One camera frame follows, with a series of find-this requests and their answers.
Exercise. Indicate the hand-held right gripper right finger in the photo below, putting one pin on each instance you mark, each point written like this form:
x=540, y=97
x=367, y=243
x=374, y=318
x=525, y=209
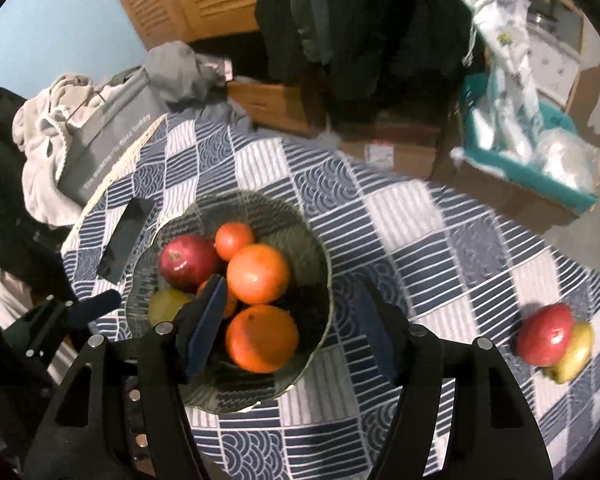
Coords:
x=375, y=330

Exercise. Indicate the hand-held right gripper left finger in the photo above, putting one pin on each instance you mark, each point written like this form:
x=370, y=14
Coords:
x=207, y=330

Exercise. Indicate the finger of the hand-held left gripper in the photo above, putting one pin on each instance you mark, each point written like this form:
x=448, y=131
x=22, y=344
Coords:
x=92, y=304

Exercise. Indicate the small orange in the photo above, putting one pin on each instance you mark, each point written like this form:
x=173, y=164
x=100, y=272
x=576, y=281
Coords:
x=234, y=240

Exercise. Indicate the ribbed glass bowl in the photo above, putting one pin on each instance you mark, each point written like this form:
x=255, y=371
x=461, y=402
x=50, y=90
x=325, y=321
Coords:
x=305, y=260

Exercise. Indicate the green pear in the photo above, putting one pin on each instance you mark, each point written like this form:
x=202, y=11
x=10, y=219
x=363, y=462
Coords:
x=167, y=305

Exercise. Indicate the dark red apple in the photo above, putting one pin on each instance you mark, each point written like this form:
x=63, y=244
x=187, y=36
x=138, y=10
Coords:
x=185, y=265

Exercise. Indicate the black smartphone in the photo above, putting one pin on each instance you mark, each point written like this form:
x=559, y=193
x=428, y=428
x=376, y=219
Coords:
x=125, y=240

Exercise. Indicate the blue white patterned tablecloth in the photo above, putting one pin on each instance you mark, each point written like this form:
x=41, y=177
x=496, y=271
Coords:
x=430, y=240

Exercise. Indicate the bright red apple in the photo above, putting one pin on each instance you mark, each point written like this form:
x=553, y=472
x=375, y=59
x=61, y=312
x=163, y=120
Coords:
x=545, y=335

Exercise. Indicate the grey paper bag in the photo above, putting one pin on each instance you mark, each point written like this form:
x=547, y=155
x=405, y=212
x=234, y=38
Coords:
x=110, y=130

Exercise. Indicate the large cardboard box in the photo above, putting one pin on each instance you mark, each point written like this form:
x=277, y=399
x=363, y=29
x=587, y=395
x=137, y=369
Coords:
x=500, y=195

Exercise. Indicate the beige towel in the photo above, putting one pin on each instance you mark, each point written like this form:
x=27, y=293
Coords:
x=35, y=125

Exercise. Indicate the dark brown cardboard box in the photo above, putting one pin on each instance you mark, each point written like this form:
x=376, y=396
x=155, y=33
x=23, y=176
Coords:
x=405, y=142

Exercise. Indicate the teal box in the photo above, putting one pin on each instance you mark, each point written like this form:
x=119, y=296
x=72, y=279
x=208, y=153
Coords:
x=530, y=175

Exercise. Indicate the light brown cardboard box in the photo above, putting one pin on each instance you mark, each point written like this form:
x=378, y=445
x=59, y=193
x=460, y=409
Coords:
x=280, y=102

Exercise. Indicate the grey garment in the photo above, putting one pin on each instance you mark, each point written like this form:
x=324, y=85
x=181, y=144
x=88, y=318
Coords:
x=175, y=70

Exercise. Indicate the clear plastic bag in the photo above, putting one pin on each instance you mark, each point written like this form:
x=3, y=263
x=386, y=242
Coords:
x=565, y=160

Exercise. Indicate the dark hanging clothes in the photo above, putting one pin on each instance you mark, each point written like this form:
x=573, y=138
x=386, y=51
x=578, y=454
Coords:
x=370, y=30

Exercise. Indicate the white printed plastic bag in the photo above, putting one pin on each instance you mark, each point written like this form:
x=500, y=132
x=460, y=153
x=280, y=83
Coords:
x=510, y=60

